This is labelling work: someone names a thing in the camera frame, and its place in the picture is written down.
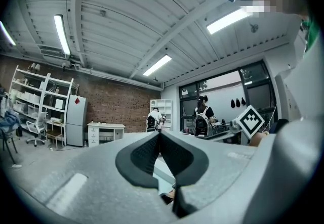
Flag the ceiling tube light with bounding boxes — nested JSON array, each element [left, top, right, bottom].
[[53, 14, 72, 56], [142, 54, 173, 77], [206, 6, 254, 35], [0, 21, 17, 47]]

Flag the black chair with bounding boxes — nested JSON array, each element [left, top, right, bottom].
[[0, 129, 19, 166]]

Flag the blue clothes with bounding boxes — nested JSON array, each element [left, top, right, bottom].
[[0, 109, 21, 133]]

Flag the black-framed window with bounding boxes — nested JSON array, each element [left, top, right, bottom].
[[179, 60, 278, 138]]

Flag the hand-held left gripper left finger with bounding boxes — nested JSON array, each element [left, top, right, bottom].
[[21, 130, 188, 224]]

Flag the white office chair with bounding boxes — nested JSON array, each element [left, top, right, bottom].
[[25, 111, 49, 146]]

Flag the white cubby cabinet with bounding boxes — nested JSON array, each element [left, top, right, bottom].
[[149, 99, 173, 133]]

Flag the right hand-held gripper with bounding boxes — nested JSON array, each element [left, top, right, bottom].
[[229, 105, 265, 140]]

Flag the person's right forearm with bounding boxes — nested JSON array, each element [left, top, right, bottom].
[[249, 131, 269, 147]]

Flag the grey backpack rig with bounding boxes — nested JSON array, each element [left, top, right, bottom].
[[146, 115, 156, 132], [194, 114, 211, 137]]

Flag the ceiling air conditioner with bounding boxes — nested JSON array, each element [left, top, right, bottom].
[[37, 44, 68, 60]]

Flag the narrow white shelving unit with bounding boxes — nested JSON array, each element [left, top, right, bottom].
[[40, 72, 76, 147]]

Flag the white desk with drawers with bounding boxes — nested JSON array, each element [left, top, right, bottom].
[[87, 121, 126, 148]]

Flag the silver refrigerator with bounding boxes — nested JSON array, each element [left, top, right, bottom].
[[66, 94, 88, 148]]

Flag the wide white shelving unit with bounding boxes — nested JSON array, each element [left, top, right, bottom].
[[8, 64, 52, 128]]

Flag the wooden stool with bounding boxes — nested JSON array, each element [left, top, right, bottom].
[[46, 119, 64, 148]]

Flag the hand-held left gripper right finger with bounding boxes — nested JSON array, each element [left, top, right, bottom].
[[159, 130, 261, 224]]

